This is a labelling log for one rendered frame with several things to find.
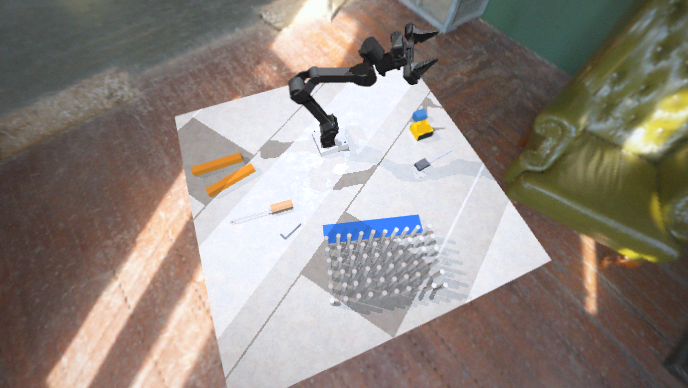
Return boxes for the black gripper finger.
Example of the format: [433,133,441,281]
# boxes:
[413,25,438,43]
[411,58,438,80]

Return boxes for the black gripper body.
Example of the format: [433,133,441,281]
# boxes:
[387,22,419,85]

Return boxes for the orange flat bar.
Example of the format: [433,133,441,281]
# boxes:
[205,163,255,197]
[191,152,244,176]

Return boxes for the yellow block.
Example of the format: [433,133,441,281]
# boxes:
[410,119,433,141]

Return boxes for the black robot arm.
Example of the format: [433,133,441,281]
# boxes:
[288,31,407,148]

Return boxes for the small blue block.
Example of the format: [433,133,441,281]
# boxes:
[412,109,427,122]

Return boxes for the blue taped strip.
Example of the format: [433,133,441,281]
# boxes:
[323,215,423,243]

